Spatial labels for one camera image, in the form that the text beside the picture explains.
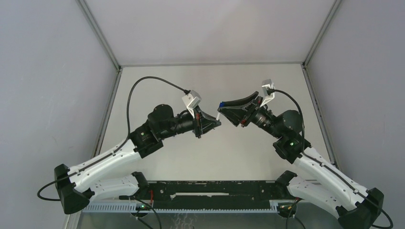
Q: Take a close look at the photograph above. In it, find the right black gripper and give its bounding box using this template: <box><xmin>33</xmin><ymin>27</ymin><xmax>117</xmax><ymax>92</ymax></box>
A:
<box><xmin>218</xmin><ymin>91</ymin><xmax>283</xmax><ymax>139</ymax></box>

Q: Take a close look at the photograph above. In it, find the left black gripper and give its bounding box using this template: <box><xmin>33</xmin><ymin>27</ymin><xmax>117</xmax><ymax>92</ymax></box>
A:
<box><xmin>160</xmin><ymin>105</ymin><xmax>221</xmax><ymax>139</ymax></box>

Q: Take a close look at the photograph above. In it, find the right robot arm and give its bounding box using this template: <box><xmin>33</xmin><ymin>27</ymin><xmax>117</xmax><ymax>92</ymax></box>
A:
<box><xmin>218</xmin><ymin>92</ymin><xmax>384</xmax><ymax>229</ymax></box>

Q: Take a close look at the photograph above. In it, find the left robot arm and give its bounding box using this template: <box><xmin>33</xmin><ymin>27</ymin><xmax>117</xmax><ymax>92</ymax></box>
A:
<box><xmin>54</xmin><ymin>104</ymin><xmax>221</xmax><ymax>215</ymax></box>

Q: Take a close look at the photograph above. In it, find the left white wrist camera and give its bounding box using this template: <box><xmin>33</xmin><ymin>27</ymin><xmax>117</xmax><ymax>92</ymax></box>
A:
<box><xmin>182</xmin><ymin>90</ymin><xmax>202</xmax><ymax>118</ymax></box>

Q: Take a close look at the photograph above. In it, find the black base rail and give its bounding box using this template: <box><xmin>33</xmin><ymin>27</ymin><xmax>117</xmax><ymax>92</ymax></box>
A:
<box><xmin>136</xmin><ymin>180</ymin><xmax>294</xmax><ymax>210</ymax></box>

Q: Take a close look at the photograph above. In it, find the left black camera cable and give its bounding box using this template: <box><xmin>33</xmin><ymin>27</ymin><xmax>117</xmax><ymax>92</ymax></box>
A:
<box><xmin>37</xmin><ymin>76</ymin><xmax>191</xmax><ymax>202</ymax></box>

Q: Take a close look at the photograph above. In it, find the black camera cable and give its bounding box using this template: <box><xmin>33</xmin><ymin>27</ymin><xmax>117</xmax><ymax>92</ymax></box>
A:
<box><xmin>37</xmin><ymin>76</ymin><xmax>191</xmax><ymax>202</ymax></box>
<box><xmin>267</xmin><ymin>89</ymin><xmax>394</xmax><ymax>229</ymax></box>

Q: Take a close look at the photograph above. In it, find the right black camera cable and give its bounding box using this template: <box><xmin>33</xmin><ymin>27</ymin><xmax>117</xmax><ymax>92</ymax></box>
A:
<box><xmin>267</xmin><ymin>89</ymin><xmax>394</xmax><ymax>229</ymax></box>

